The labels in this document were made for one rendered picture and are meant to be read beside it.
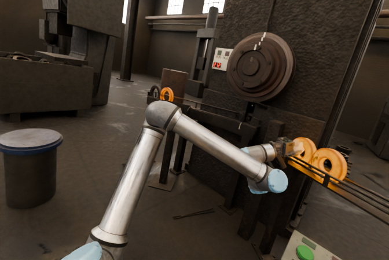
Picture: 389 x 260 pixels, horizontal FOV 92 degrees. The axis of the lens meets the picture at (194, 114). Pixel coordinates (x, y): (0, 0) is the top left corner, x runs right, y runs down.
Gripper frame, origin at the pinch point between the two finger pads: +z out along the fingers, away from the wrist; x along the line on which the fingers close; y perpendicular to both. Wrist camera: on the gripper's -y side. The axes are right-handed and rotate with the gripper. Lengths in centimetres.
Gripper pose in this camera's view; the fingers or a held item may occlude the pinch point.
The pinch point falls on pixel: (303, 148)
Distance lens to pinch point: 119.8
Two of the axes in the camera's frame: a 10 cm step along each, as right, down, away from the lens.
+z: 9.7, -1.4, 1.9
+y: -0.8, -9.5, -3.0
